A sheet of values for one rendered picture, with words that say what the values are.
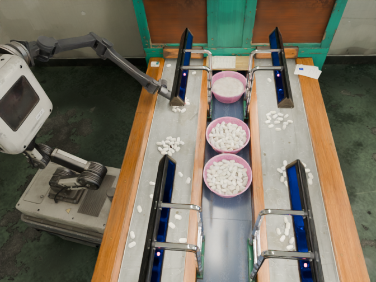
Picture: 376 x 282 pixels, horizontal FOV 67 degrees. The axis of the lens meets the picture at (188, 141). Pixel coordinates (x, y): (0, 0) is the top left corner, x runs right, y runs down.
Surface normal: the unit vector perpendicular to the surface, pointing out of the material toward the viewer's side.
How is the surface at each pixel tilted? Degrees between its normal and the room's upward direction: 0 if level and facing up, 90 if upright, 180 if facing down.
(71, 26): 90
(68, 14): 90
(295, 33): 90
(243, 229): 0
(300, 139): 0
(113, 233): 0
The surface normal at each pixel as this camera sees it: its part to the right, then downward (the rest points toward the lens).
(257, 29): -0.08, 0.81
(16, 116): 0.97, 0.16
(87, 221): -0.07, -0.58
